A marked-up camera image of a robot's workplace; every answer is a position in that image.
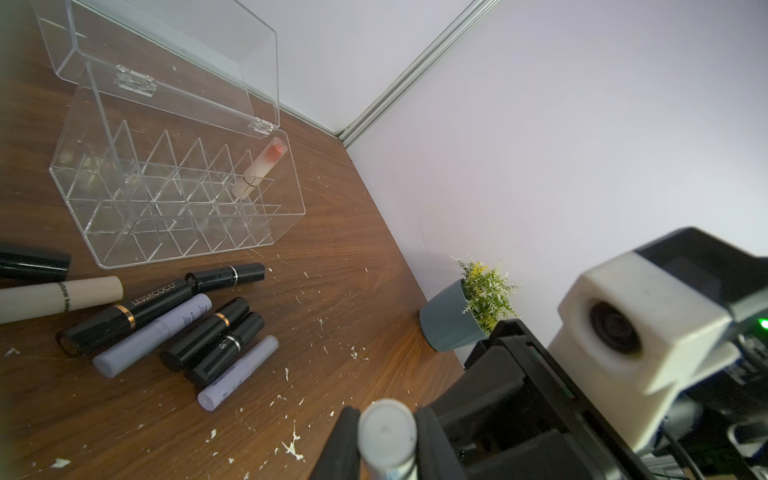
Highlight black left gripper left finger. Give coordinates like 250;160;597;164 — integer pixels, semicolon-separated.
310;406;361;480

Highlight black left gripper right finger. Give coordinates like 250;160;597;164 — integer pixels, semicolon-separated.
415;407;466;480

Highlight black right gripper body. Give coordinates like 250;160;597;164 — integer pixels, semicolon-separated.
427;320;652;479

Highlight white lipstick tube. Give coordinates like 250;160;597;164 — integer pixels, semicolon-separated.
357;398;418;480

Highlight pink translucent lipstick tube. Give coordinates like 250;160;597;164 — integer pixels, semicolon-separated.
231;138;288;200

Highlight black short lipstick tube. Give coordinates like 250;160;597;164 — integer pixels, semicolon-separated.
185;263;266;293

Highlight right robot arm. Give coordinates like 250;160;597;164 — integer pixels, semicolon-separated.
417;320;767;479

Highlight clear acrylic lipstick organizer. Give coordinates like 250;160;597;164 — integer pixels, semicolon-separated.
33;1;306;270

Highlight green potted plant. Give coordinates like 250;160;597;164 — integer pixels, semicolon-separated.
418;257;521;352

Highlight small lavender lipstick tube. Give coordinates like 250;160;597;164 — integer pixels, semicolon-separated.
197;335;279;412

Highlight black silver band lipstick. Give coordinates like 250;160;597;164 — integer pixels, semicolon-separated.
184;312;265;388

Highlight black gold lipstick tube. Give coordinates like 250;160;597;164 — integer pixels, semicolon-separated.
160;297;249;372

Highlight long black Lemcoco lipstick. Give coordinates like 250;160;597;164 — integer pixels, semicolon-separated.
56;278;197;356

